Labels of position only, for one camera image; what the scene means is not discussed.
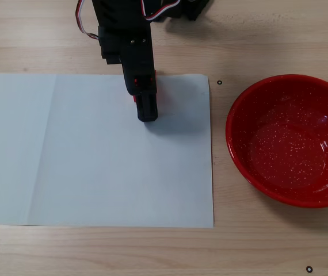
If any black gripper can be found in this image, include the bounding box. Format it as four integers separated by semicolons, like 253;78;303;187
97;25;159;124

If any red cube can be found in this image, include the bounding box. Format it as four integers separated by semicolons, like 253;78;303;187
131;70;159;104

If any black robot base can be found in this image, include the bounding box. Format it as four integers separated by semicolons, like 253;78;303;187
154;0;211;21

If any red speckled bowl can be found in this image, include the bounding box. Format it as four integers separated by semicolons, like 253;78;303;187
225;74;328;209

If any white paper sheet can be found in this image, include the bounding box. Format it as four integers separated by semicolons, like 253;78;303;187
0;73;215;229

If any white red black servo cable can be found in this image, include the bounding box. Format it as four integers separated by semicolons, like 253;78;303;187
140;0;182;21
75;0;100;40

